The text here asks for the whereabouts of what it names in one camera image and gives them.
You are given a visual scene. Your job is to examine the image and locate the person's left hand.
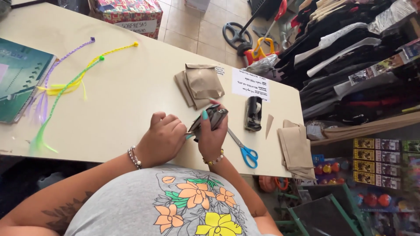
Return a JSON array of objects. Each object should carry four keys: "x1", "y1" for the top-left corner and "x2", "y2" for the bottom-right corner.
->
[{"x1": 136, "y1": 111, "x2": 195, "y2": 168}]

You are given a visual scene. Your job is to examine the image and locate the person's right hand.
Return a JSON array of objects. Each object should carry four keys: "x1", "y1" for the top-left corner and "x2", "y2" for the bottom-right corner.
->
[{"x1": 198, "y1": 98, "x2": 229, "y2": 162}]

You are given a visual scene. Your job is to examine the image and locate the black and grey stapler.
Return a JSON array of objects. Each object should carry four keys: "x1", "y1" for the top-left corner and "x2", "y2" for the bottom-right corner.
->
[{"x1": 187, "y1": 104, "x2": 229, "y2": 143}]

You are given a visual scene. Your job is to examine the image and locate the small stack brown paper bags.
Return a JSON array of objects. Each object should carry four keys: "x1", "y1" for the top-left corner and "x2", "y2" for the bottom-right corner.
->
[{"x1": 174, "y1": 63, "x2": 226, "y2": 111}]

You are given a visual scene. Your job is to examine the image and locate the black tape dispenser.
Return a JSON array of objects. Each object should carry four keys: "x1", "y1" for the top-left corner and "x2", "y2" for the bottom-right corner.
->
[{"x1": 244, "y1": 96, "x2": 263, "y2": 132}]

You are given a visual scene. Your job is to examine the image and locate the grey floral t-shirt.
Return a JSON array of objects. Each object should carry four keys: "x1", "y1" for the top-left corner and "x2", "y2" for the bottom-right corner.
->
[{"x1": 64, "y1": 164, "x2": 277, "y2": 236}]

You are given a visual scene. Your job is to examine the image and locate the white handwritten paper sheet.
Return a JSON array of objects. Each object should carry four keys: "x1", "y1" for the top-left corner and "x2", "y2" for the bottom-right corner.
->
[{"x1": 232, "y1": 67, "x2": 271, "y2": 103}]

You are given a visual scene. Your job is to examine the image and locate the brown paper triangle scrap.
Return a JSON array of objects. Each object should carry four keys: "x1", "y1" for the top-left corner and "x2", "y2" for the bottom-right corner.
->
[{"x1": 265, "y1": 114, "x2": 274, "y2": 140}]

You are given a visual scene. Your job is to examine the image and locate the yellow braided hair strand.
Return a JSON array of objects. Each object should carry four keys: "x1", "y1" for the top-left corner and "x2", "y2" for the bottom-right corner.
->
[{"x1": 37, "y1": 42, "x2": 139, "y2": 101}]

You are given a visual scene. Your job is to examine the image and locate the clear crumpled plastic bag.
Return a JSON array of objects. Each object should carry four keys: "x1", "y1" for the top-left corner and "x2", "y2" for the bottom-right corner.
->
[{"x1": 244, "y1": 54, "x2": 279, "y2": 75}]

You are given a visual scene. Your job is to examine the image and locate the black toy steering wheel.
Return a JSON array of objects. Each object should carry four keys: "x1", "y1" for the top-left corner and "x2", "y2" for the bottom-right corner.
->
[{"x1": 222, "y1": 0, "x2": 267, "y2": 57}]

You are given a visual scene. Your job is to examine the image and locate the colourful patterned cardboard box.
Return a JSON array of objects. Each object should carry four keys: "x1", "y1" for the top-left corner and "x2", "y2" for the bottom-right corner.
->
[{"x1": 89, "y1": 0, "x2": 163, "y2": 40}]

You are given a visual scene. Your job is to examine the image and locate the green braided hair strand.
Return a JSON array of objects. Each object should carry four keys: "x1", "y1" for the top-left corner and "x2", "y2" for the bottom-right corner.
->
[{"x1": 29, "y1": 56, "x2": 105, "y2": 154}]

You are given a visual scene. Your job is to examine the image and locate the orange plastic toy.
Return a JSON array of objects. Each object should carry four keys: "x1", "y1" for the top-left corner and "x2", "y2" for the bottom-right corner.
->
[{"x1": 259, "y1": 175, "x2": 289, "y2": 194}]

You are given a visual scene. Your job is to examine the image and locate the red and yellow toy scooter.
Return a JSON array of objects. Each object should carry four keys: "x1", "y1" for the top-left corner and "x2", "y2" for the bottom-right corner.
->
[{"x1": 243, "y1": 0, "x2": 289, "y2": 67}]

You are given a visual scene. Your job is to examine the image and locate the purple braided hair strand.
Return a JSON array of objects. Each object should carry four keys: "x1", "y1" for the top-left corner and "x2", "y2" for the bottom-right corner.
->
[{"x1": 24, "y1": 37, "x2": 96, "y2": 125}]

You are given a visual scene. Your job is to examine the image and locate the large pile brown paper bags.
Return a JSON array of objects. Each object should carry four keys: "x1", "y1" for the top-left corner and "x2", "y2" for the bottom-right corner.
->
[{"x1": 276, "y1": 119, "x2": 317, "y2": 181}]

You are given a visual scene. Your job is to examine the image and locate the green spiral notebook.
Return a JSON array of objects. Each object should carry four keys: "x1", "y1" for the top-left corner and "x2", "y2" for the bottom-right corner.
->
[{"x1": 0, "y1": 38, "x2": 58, "y2": 124}]

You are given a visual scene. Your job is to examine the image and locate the green framed chalkboard easel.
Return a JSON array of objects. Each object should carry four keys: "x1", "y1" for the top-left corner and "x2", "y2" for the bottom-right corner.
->
[{"x1": 275, "y1": 183, "x2": 373, "y2": 236}]

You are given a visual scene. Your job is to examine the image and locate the rack of folded clothes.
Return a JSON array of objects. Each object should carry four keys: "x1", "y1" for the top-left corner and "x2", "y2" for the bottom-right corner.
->
[{"x1": 275, "y1": 0, "x2": 420, "y2": 127}]

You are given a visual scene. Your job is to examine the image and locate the wooden shelf board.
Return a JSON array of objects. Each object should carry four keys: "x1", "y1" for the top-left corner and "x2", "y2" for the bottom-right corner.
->
[{"x1": 310, "y1": 111, "x2": 420, "y2": 147}]

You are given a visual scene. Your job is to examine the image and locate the shelf of packaged toys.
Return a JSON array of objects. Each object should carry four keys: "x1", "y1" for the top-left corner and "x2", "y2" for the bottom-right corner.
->
[{"x1": 310, "y1": 136, "x2": 420, "y2": 236}]

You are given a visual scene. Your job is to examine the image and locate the silver beaded bracelet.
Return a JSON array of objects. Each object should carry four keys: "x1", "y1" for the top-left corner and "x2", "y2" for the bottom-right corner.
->
[{"x1": 127, "y1": 146, "x2": 143, "y2": 170}]

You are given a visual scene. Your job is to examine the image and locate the gold beaded bracelet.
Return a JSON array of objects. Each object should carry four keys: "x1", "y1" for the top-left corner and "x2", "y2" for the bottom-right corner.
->
[{"x1": 202, "y1": 149, "x2": 225, "y2": 166}]

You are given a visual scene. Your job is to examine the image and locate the blue-handled scissors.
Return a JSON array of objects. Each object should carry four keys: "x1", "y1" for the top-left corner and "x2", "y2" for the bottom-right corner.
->
[{"x1": 227, "y1": 127, "x2": 259, "y2": 169}]

